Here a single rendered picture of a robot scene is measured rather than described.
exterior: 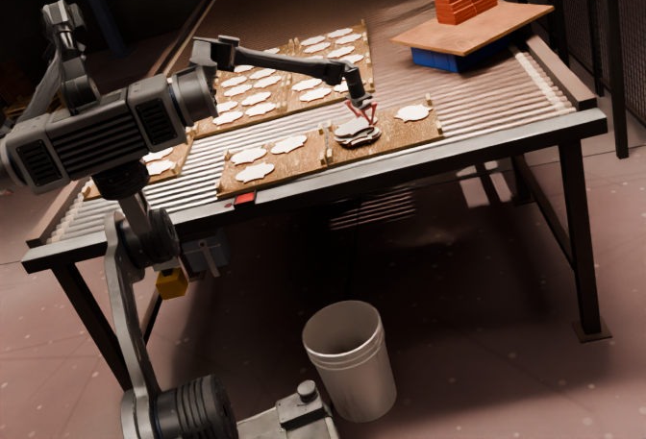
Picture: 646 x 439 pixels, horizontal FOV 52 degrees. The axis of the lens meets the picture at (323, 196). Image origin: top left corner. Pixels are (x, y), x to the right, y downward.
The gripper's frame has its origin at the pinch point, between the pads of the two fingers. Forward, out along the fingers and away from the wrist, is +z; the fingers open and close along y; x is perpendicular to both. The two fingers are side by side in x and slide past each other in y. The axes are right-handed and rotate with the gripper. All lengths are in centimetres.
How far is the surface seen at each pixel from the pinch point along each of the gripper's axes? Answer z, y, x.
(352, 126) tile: 1.0, 0.5, 5.4
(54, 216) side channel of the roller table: 4, 51, 116
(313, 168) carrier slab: 6.4, -5.6, 25.9
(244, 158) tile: 5.2, 26.4, 41.7
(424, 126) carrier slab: 7.2, -12.8, -15.8
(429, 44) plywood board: -3, 33, -50
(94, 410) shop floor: 98, 56, 144
